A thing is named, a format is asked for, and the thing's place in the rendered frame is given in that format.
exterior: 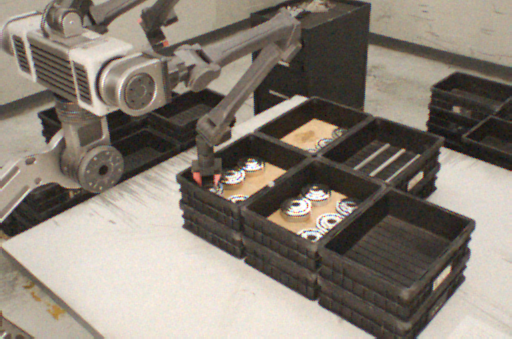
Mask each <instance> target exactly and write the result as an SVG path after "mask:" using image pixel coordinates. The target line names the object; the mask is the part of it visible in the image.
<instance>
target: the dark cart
mask: <svg viewBox="0 0 512 339"><path fill-rule="evenodd" d="M306 1H314V0H287V1H282V2H280V3H278V4H275V5H273V6H269V7H267V8H264V9H262V10H257V11H255V12H253V13H250V28H254V27H257V26H258V25H260V24H263V23H266V22H267V21H269V20H271V19H273V18H274V17H275V15H276V14H277V13H278V11H279V9H280V8H283V7H284V8H285V9H286V6H290V7H291V10H292V9H293V7H294V6H295V7H296V9H298V6H299V5H301V4H302V5H303V3H304V2H305V3H306ZM320 1H323V0H320ZM329 1H330V2H331V3H333V4H334V5H336V6H335V7H334V8H332V9H328V12H318V13H311V14H304V15H305V17H303V18H296V19H297V20H298V21H299V22H300V23H301V31H300V44H301V48H300V50H299V52H298V53H296V55H295V57H293V58H292V60H291V61H290V62H285V61H283V59H282V60H281V61H279V62H278V63H277V64H276V65H275V66H274V67H273V68H272V69H271V71H270V72H269V73H268V74H267V76H266V77H265V78H264V79H263V81H262V82H260V84H259V85H258V86H257V87H256V89H255V90H254V91H253V93H254V116H255V115H258V114H260V113H262V112H263V111H267V110H268V109H270V108H271V107H275V106H276V105H278V104H279V103H283V102H284V101H286V100H287V99H291V98H292V97H294V96H296V95H301V96H303V97H305V98H308V99H309V98H311V97H312V96H317V97H320V98H322V99H327V100H329V101H332V102H334V103H340V104H342V105H345V106H347V107H352V108H354V109H357V110H359V111H364V104H365V91H366V78H367V59H368V39H369V26H370V12H371V3H369V2H365V1H361V0H329ZM286 10H287V9H286Z"/></svg>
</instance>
